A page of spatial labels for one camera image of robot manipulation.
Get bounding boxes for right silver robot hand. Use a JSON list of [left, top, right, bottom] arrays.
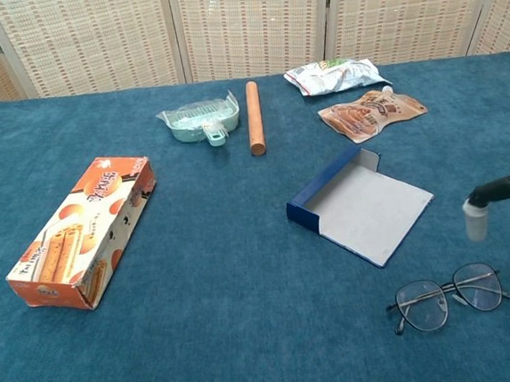
[[457, 154, 510, 292]]

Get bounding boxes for white crumpled snack bag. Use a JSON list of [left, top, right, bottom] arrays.
[[282, 54, 393, 99]]

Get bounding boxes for wooden rolling pin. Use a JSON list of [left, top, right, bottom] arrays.
[[244, 79, 268, 158]]

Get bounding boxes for black-rimmed eyeglasses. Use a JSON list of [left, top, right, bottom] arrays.
[[382, 260, 510, 337]]

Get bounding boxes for mint green plastic dustpan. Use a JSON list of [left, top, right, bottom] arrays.
[[154, 89, 244, 152]]

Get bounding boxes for woven bamboo folding screen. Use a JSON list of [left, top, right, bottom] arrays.
[[0, 0, 510, 103]]

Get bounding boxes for blue table cloth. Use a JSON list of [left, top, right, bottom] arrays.
[[0, 51, 510, 382]]

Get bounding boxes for orange biscuit roll box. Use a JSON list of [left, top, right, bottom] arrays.
[[0, 152, 168, 318]]

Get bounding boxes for brown spout pouch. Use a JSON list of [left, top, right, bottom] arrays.
[[315, 82, 431, 148]]

